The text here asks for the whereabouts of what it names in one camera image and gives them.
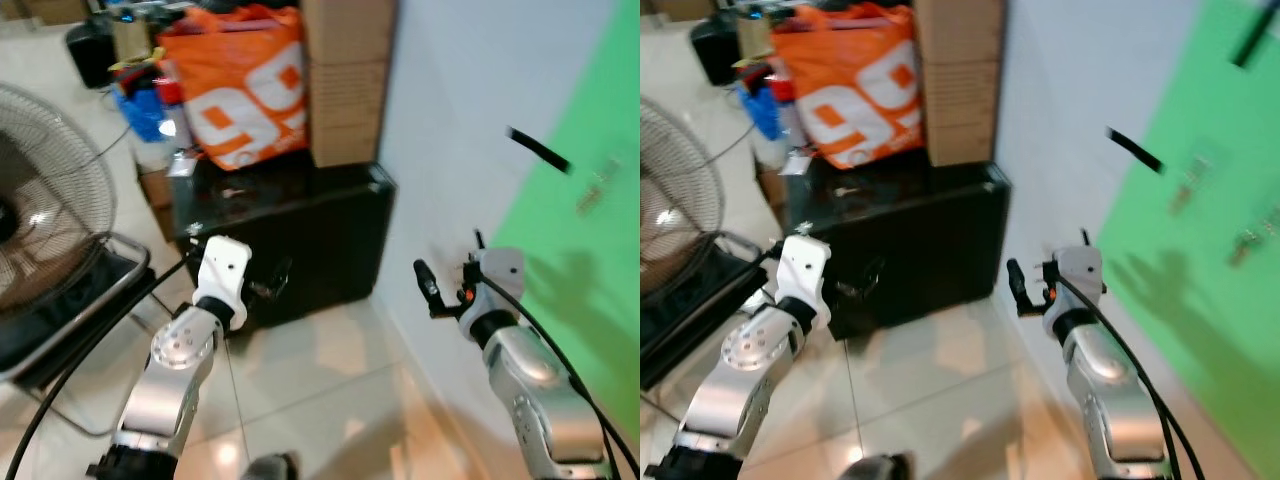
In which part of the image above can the black glass top table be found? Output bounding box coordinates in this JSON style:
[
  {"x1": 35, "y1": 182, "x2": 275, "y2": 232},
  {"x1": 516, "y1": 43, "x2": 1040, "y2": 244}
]
[
  {"x1": 170, "y1": 158, "x2": 398, "y2": 331},
  {"x1": 785, "y1": 158, "x2": 1011, "y2": 341}
]

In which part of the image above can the small brown cardboard box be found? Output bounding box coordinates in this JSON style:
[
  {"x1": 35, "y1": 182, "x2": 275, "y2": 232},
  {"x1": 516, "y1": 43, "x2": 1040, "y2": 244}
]
[
  {"x1": 137, "y1": 165, "x2": 177, "y2": 241},
  {"x1": 755, "y1": 165, "x2": 791, "y2": 236}
]

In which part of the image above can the dark robot foot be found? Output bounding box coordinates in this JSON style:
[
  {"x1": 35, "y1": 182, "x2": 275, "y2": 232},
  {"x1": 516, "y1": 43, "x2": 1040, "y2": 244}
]
[
  {"x1": 240, "y1": 452, "x2": 301, "y2": 480},
  {"x1": 845, "y1": 452, "x2": 911, "y2": 480}
]

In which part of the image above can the orange white shopping bag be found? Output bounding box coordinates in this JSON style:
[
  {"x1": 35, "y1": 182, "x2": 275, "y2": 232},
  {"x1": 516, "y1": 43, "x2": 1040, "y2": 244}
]
[
  {"x1": 158, "y1": 5, "x2": 311, "y2": 172},
  {"x1": 770, "y1": 5, "x2": 926, "y2": 171}
]

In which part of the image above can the blue plastic bag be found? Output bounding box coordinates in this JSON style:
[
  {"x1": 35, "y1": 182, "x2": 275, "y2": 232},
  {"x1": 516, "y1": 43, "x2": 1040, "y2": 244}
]
[
  {"x1": 118, "y1": 85, "x2": 169, "y2": 143},
  {"x1": 740, "y1": 82, "x2": 791, "y2": 141}
]

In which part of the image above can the large brown cardboard box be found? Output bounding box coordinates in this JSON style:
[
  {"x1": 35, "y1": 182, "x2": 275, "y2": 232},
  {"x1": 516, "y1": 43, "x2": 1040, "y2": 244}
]
[
  {"x1": 300, "y1": 0, "x2": 401, "y2": 169},
  {"x1": 912, "y1": 0, "x2": 1009, "y2": 168}
]

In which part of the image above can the metal cage floor fan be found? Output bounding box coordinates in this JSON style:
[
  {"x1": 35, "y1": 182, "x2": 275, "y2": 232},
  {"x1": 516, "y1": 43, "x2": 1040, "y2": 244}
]
[
  {"x1": 0, "y1": 82, "x2": 119, "y2": 313},
  {"x1": 640, "y1": 97, "x2": 726, "y2": 296}
]

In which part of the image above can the red capped white bottle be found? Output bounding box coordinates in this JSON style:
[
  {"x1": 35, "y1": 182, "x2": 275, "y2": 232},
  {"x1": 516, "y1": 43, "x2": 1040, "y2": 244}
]
[
  {"x1": 775, "y1": 75, "x2": 807, "y2": 141},
  {"x1": 155, "y1": 78, "x2": 196, "y2": 141}
]

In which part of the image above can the brown paper bag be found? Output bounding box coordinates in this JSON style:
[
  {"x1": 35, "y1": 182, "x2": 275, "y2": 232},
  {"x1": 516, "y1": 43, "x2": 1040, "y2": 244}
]
[
  {"x1": 738, "y1": 10, "x2": 777, "y2": 66},
  {"x1": 112, "y1": 14, "x2": 157, "y2": 71}
]

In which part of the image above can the black speaker box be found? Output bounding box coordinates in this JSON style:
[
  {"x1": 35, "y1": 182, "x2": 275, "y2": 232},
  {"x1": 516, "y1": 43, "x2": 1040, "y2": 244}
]
[
  {"x1": 65, "y1": 20, "x2": 119, "y2": 89},
  {"x1": 690, "y1": 15, "x2": 746, "y2": 86}
]

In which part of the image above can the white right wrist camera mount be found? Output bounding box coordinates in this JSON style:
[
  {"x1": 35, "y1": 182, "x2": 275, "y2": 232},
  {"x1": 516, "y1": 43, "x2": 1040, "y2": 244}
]
[
  {"x1": 1042, "y1": 245, "x2": 1106, "y2": 341},
  {"x1": 462, "y1": 247, "x2": 527, "y2": 346}
]

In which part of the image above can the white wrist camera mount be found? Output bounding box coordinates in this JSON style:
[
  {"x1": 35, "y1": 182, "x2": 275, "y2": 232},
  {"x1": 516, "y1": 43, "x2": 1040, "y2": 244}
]
[
  {"x1": 462, "y1": 247, "x2": 527, "y2": 346},
  {"x1": 1042, "y1": 245, "x2": 1106, "y2": 341},
  {"x1": 775, "y1": 234, "x2": 834, "y2": 336},
  {"x1": 192, "y1": 236, "x2": 253, "y2": 326}
]

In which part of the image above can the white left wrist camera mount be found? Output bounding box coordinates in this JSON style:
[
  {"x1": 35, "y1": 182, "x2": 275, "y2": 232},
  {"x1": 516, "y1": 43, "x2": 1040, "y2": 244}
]
[
  {"x1": 192, "y1": 236, "x2": 253, "y2": 326},
  {"x1": 775, "y1": 234, "x2": 834, "y2": 336}
]

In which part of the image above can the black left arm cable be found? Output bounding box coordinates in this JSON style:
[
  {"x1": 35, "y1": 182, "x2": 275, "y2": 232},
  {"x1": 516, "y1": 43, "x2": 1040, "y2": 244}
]
[
  {"x1": 640, "y1": 240, "x2": 791, "y2": 401},
  {"x1": 3, "y1": 240, "x2": 206, "y2": 480}
]

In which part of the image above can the black wall peg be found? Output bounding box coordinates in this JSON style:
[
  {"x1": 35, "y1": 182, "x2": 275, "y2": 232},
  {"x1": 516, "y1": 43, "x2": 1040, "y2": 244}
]
[
  {"x1": 1232, "y1": 0, "x2": 1280, "y2": 69},
  {"x1": 1105, "y1": 127, "x2": 1166, "y2": 175},
  {"x1": 507, "y1": 127, "x2": 573, "y2": 175}
]

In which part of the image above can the grey metal wall hook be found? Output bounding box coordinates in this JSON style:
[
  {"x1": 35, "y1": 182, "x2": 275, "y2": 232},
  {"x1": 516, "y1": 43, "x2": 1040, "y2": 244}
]
[
  {"x1": 1168, "y1": 150, "x2": 1217, "y2": 217},
  {"x1": 577, "y1": 160, "x2": 622, "y2": 217}
]

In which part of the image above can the green wall panel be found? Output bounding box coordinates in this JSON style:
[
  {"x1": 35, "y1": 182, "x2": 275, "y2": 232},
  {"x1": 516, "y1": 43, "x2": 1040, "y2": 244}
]
[{"x1": 1095, "y1": 0, "x2": 1280, "y2": 480}]

